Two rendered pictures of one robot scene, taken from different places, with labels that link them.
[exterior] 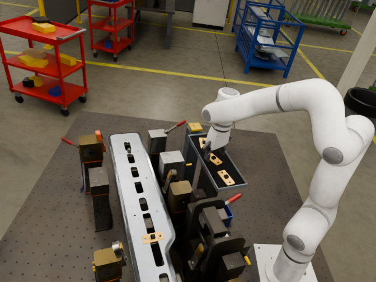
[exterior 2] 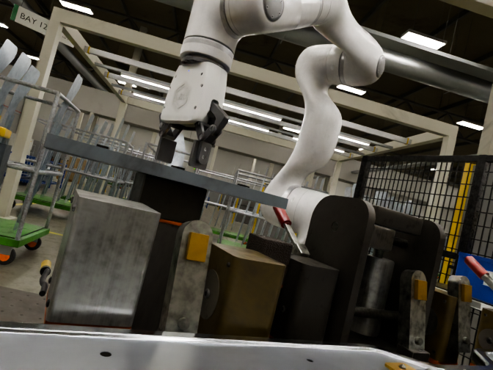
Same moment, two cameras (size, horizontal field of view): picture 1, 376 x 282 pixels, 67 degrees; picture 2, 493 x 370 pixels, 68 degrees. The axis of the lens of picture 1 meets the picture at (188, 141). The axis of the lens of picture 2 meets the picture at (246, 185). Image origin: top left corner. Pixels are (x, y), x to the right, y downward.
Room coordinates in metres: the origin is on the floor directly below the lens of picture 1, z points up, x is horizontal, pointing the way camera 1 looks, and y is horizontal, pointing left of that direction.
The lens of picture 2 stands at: (0.90, 0.47, 1.14)
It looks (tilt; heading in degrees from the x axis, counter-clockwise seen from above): 3 degrees up; 268
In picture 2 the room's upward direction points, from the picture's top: 14 degrees clockwise
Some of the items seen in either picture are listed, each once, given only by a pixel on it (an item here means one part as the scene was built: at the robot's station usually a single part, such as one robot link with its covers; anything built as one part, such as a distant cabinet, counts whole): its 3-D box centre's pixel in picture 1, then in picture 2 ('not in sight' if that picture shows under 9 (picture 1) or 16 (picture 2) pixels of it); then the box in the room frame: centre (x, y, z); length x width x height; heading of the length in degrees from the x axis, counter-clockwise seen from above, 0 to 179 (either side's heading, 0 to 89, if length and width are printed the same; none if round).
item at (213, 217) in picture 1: (207, 255); (348, 349); (0.65, -0.15, 0.95); 0.18 x 0.13 x 0.49; 25
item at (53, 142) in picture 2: (215, 158); (172, 175); (1.00, -0.13, 1.16); 0.37 x 0.14 x 0.02; 25
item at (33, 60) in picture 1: (48, 66); not in sight; (2.98, 1.73, 0.49); 0.81 x 0.46 x 0.98; 79
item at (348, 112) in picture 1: (355, 123); not in sight; (3.04, -1.95, 0.36); 0.50 x 0.50 x 0.73
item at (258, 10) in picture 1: (255, 20); not in sight; (6.98, -1.07, 0.48); 1.20 x 0.80 x 0.95; 4
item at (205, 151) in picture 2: (205, 154); (207, 147); (0.96, -0.09, 1.21); 0.03 x 0.03 x 0.07; 44
